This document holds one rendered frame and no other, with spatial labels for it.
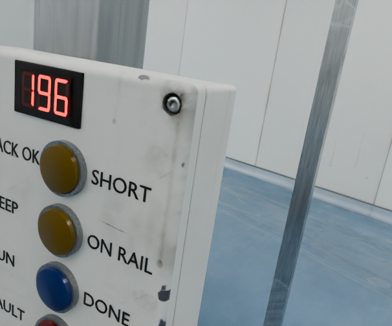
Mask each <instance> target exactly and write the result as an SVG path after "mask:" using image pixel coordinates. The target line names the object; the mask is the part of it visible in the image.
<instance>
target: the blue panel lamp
mask: <svg viewBox="0 0 392 326"><path fill-rule="evenodd" d="M36 288H37V291H38V294H39V296H40V298H41V300H42V302H44V304H45V305H46V306H47V307H48V308H50V309H52V310H55V311H62V310H66V309H67V308H69V306H70V304H71V301H72V292H71V287H70V285H69V282H68V281H67V279H66V277H65V276H64V275H63V274H62V273H61V272H60V271H59V270H58V269H57V268H54V267H52V266H46V267H44V268H43V269H42V270H41V271H40V272H39V274H38V276H37V278H36Z"/></svg>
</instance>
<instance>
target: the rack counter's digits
mask: <svg viewBox="0 0 392 326"><path fill-rule="evenodd" d="M70 91H71V79H68V78H62V77H59V76H53V75H49V74H44V73H40V72H34V71H29V70H25V69H20V106H21V107H26V108H28V109H33V110H35V111H40V112H42V113H47V114H51V115H54V116H58V117H62V118H66V119H69V104H70Z"/></svg>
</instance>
